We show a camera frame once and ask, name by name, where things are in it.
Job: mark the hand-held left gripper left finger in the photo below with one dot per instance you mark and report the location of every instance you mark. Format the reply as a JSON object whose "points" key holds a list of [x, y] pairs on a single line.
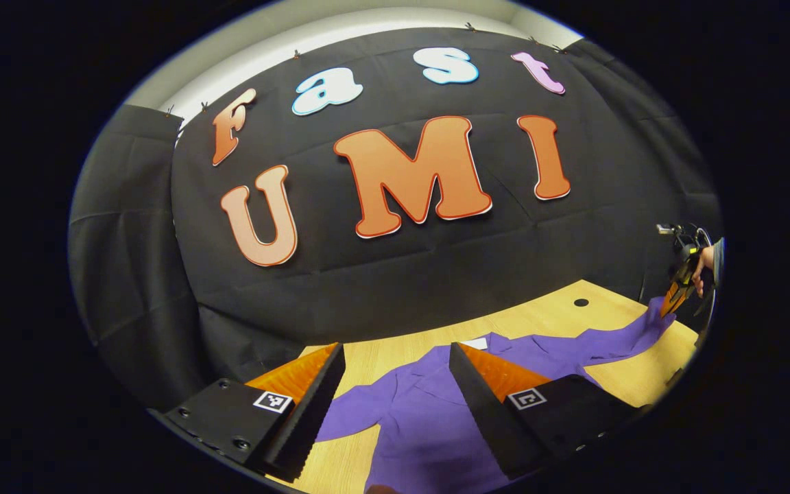
{"points": [[306, 425]]}

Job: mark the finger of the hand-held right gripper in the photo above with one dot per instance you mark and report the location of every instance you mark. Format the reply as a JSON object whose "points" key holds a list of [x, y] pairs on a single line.
{"points": [[690, 274], [673, 296]]}

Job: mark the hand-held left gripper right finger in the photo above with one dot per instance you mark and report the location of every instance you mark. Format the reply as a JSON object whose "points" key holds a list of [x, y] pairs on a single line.
{"points": [[487, 425]]}

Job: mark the purple knit cardigan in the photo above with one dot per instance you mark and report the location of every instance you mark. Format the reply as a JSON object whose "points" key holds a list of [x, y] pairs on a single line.
{"points": [[422, 425]]}

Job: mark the black backdrop cloth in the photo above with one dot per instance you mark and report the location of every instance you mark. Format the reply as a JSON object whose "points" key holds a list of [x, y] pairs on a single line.
{"points": [[436, 274]]}

